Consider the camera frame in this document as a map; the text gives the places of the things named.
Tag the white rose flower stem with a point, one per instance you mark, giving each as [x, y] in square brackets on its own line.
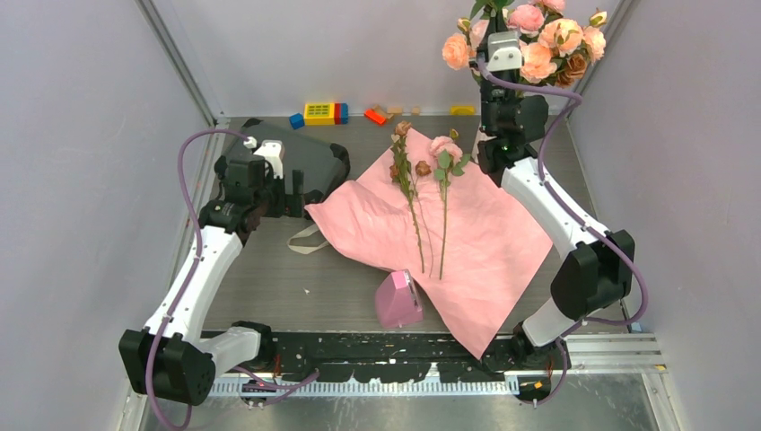
[483, 9]

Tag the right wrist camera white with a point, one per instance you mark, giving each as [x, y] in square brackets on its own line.
[503, 52]

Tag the aluminium frame rail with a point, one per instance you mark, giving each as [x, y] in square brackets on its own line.
[582, 354]

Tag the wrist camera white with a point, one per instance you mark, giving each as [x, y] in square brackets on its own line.
[272, 151]
[503, 52]

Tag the cream printed ribbon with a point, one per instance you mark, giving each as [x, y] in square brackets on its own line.
[307, 241]

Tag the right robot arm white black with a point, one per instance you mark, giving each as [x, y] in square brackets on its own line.
[596, 268]

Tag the red blue toy block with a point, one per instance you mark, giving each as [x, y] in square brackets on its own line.
[341, 114]

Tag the white ribbed vase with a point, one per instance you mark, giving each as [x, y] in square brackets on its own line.
[480, 136]

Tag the pink paper bouquet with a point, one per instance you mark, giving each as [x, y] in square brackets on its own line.
[494, 246]

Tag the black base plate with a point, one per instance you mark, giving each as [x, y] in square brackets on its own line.
[397, 357]

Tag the pink rose flower stem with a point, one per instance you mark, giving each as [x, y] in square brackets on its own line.
[449, 162]

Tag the orange red toy block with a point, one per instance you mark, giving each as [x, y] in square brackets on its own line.
[375, 117]

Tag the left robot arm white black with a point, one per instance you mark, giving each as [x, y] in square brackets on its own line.
[168, 357]

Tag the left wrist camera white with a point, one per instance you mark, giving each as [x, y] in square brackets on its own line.
[272, 151]

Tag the peach pink flowers in vase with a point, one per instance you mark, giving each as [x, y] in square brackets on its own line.
[556, 50]

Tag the brown bud flower stem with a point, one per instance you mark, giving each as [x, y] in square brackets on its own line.
[406, 175]

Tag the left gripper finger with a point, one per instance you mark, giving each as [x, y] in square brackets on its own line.
[297, 200]
[281, 203]

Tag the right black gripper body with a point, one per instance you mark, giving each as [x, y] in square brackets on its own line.
[495, 95]

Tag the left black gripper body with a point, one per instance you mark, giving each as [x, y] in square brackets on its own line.
[261, 198]

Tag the dark grey hard case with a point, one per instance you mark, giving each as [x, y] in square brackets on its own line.
[324, 166]

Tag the small yellow toy block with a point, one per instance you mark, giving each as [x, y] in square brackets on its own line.
[463, 110]

